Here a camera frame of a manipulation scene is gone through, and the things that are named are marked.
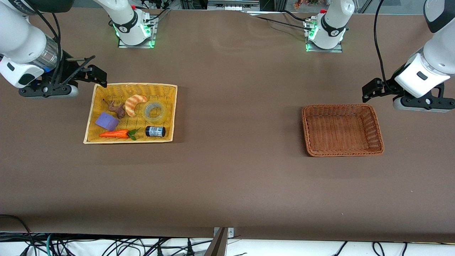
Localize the clear yellowish tape roll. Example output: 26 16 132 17
143 101 167 125

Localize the brown toy animal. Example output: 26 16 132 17
103 99 126 119

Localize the toy croissant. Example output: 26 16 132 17
125 95 148 117

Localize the purple block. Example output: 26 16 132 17
95 112 120 132

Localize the brown wicker basket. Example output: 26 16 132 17
302 103 385 157

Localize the orange toy carrot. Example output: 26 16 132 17
99 128 140 141

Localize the yellow wicker basket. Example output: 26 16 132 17
83 83 178 145

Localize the small black jar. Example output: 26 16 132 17
145 126 166 138

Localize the brown bar below table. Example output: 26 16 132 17
204 228 229 256

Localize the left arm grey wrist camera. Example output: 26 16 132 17
392 95 455 113

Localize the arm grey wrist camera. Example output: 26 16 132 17
18 83 79 99
392 95 455 113

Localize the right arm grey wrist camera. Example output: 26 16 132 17
18 83 79 99

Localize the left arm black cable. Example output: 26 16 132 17
373 0 396 91

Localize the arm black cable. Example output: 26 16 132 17
33 8 96 87
373 0 396 91

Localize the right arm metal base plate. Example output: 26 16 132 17
117 14 157 49

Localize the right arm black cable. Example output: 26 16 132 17
33 8 96 87

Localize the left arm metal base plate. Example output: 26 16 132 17
305 20 344 53

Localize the black cable on table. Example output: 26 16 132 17
283 10 315 22
254 16 313 31
144 7 171 23

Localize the aluminium frame profile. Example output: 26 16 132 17
207 0 261 11

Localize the metal table edge bracket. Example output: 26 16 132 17
213 227 235 238

